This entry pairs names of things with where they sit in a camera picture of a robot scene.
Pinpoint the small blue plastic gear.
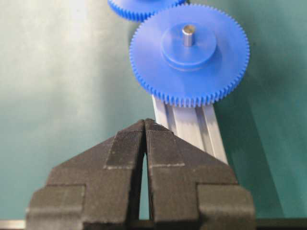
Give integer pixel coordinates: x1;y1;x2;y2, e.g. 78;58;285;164
107;0;186;22

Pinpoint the steel shaft through large gear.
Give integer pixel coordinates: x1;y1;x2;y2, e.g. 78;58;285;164
182;24;196;47

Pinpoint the large blue plastic gear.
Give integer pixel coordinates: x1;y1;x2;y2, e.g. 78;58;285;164
130;4;250;107

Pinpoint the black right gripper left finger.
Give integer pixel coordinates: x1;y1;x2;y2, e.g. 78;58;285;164
26;120;145;230

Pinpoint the silver aluminium extrusion rail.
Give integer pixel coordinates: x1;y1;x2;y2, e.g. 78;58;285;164
152;97;228;164

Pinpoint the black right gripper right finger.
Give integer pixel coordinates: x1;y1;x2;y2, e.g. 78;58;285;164
145;119;255;230

